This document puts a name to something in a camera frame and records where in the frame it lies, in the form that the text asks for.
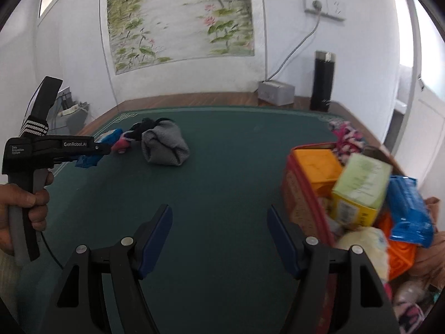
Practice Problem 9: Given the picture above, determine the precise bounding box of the white plastic bag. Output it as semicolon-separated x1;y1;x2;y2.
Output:
393;280;428;304

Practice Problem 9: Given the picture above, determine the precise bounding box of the pastel yellow sock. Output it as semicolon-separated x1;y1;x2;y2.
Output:
335;227;389;282

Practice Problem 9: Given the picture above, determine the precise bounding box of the tan knotted stocking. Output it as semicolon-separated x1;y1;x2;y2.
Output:
409;197;444;290

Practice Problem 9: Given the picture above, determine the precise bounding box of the blue snack packet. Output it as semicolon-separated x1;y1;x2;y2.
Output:
385;175;434;248

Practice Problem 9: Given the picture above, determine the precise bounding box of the black white striped sock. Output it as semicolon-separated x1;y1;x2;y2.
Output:
122;118;170;142

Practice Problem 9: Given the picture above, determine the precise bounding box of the yellow medicine box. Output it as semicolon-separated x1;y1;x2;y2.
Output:
330;153;393;230

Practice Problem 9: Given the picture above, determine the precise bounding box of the grey sock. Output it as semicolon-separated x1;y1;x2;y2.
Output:
141;118;190;167

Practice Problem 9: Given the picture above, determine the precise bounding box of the orange heart-pattern cube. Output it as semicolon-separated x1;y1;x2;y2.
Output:
292;149;342;198

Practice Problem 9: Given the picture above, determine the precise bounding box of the pink leopard fuzzy sock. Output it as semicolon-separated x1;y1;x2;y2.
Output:
329;119;366;165

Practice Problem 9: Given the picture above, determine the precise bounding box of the person's left hand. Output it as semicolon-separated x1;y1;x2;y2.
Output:
1;180;50;256

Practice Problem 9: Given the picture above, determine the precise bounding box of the grey side cabinet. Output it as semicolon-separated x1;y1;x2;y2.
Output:
47;87;90;135

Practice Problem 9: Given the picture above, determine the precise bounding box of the white power strip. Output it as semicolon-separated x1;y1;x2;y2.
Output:
58;103;89;117

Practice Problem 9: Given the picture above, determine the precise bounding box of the red storage box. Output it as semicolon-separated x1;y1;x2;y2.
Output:
281;156;335;248

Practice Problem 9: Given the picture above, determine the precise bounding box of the green table mat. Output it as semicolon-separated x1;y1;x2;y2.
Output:
17;107;335;333

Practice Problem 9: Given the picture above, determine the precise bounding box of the white door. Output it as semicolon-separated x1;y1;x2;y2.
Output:
382;0;445;195

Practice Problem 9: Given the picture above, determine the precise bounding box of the grey speaker box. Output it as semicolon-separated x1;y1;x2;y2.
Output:
257;81;295;106

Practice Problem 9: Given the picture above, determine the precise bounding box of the black thermos bottle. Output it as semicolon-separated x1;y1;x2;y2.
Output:
310;51;336;112

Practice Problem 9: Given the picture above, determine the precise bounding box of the lotus wall painting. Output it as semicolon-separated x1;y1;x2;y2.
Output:
99;0;269;105

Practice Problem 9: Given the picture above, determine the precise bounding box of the white wall socket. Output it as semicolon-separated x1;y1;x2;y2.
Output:
302;0;346;21

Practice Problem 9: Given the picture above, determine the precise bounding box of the white socket cable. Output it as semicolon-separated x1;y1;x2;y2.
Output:
266;6;323;82

